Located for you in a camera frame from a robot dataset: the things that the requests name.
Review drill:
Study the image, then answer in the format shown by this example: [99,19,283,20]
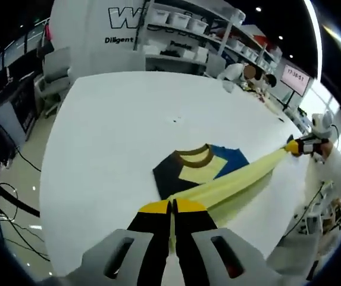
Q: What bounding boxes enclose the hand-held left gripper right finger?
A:
[173,198,270,286]

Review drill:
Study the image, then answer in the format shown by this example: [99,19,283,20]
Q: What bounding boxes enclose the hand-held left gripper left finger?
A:
[80,199,173,286]

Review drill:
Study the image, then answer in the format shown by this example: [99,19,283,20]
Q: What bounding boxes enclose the yellow grey blue garment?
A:
[152,143,290,265]

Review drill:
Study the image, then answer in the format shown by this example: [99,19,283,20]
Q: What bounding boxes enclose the person's right hand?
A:
[318,139,335,160]

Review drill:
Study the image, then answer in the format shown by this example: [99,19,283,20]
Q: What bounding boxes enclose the black screen stand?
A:
[283,91,296,110]

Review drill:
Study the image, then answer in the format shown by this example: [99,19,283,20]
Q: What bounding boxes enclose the pink display screen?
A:
[280,63,311,97]

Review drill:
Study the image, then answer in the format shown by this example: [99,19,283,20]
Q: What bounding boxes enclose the grey mesh office chair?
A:
[265,234,320,281]

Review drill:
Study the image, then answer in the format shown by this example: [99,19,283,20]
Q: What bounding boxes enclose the grey chair back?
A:
[206,55,228,77]

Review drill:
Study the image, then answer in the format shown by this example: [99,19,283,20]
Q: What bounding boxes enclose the grey metal storage shelf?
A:
[134,0,283,77]

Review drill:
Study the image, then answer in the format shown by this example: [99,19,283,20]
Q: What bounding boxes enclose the row of white storage bins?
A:
[151,8,278,65]

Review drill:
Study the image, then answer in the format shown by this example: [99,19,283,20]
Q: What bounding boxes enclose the dark office desk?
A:
[0,74,45,141]

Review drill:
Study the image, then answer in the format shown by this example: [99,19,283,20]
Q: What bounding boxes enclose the hanging bag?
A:
[37,23,55,59]

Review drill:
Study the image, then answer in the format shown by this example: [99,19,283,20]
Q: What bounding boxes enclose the black floor cable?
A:
[0,181,42,217]

